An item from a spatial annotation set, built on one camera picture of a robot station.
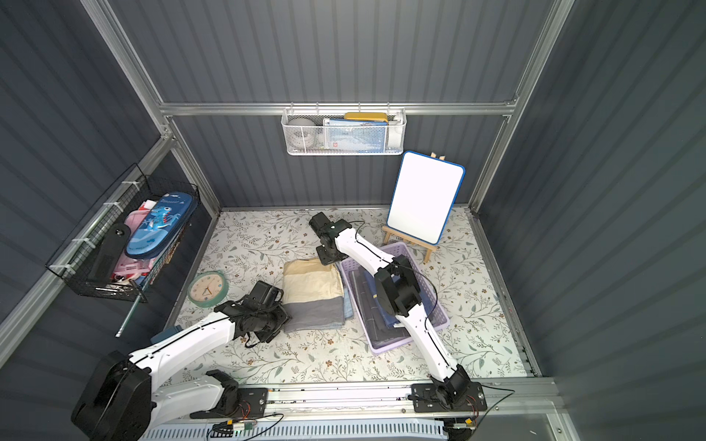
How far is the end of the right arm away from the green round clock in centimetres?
37

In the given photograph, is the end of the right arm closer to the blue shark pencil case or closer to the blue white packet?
the blue white packet

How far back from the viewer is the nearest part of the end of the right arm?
0.75 metres

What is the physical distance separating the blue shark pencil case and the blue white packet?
1.50 ft

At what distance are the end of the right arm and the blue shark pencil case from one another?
1.13 ft

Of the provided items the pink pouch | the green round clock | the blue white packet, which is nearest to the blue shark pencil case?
the pink pouch

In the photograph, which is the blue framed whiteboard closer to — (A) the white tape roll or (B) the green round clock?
(A) the white tape roll

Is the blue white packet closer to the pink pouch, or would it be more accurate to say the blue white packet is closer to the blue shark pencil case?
the blue shark pencil case

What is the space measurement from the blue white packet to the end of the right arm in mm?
243

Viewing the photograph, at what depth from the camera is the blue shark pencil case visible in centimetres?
65

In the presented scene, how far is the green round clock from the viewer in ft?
3.05

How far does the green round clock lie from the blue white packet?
1.98 ft
